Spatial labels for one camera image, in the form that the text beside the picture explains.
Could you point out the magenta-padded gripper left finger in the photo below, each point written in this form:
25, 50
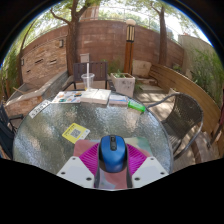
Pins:
75, 170

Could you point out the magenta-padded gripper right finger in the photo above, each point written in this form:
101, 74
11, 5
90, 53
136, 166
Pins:
150, 170

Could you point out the blue computer mouse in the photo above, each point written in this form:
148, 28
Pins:
113, 155

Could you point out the pink patchwork-print mouse pad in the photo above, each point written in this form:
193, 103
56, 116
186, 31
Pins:
83, 145

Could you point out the yellow square card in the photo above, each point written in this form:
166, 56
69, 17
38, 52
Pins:
75, 133

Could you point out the green marker pen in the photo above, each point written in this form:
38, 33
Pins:
136, 106

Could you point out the brown wicker chair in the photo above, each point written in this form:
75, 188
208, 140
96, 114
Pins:
185, 115

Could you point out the white licence plate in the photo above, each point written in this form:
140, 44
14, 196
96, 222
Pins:
39, 109

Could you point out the white thick book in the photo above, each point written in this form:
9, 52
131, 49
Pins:
96, 96

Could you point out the small pale booklet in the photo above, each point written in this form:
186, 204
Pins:
118, 100

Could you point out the stone raised garden bed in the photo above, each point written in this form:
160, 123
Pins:
30, 98

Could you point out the pale stone block seat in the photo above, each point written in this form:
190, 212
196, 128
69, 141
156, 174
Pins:
70, 83

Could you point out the curved wooden bench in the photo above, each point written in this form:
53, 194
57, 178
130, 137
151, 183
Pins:
180, 85

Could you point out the clear plastic cup with straw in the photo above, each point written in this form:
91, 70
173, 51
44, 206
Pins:
87, 80

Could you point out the leaning pale stone slab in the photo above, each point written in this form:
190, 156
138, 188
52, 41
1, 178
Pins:
141, 68

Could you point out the dark wooden slatted chair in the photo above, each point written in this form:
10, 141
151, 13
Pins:
100, 70

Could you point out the thick forked tree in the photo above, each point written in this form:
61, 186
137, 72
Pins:
71, 43

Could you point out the slim straight tree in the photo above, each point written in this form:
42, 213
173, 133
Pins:
162, 36

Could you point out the grey wall utility box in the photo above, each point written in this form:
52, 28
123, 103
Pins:
84, 58

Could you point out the black wall lantern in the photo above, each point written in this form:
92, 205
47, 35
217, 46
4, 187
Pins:
22, 62
61, 43

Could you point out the wooden garden lamp post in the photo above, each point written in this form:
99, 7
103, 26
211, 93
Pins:
129, 46

